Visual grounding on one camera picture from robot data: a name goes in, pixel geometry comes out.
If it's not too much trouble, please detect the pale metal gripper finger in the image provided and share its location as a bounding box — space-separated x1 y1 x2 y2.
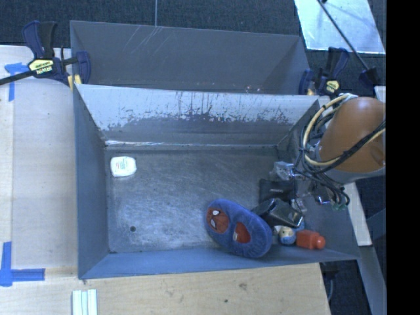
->
290 198 308 216

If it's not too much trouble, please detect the shiny black folded case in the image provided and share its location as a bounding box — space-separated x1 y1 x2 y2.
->
251 198 305 229

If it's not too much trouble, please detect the small blue and yellow toy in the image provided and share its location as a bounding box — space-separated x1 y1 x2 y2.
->
273 224 298 247

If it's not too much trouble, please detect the blue slipper with red face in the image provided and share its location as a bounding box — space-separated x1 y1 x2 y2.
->
205 198 274 259

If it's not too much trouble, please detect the grey metal bin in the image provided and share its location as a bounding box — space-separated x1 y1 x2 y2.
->
69 20 362 280

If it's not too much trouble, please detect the white rounded packet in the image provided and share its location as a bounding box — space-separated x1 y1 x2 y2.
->
110 156 138 178

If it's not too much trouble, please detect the pale wood flat board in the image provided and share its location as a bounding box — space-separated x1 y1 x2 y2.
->
11 81 79 270

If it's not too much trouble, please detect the black cylinder on white bracket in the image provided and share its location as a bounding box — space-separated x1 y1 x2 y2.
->
313 190 331 205

